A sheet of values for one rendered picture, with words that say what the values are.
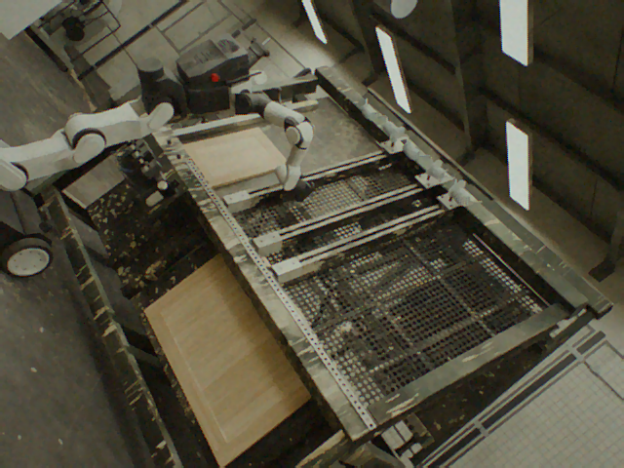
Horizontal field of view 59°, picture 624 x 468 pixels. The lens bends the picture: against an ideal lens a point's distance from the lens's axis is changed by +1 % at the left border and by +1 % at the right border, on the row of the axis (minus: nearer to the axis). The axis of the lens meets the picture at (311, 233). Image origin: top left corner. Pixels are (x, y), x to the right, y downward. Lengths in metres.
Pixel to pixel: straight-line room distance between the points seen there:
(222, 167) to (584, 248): 5.74
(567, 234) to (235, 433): 6.16
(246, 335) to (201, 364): 0.25
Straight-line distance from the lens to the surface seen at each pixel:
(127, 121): 2.64
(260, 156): 3.09
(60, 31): 8.23
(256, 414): 2.48
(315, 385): 2.16
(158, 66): 2.56
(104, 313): 2.77
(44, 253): 2.67
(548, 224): 8.01
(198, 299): 2.78
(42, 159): 2.65
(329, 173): 2.95
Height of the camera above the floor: 1.06
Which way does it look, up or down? 2 degrees up
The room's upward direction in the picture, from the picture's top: 53 degrees clockwise
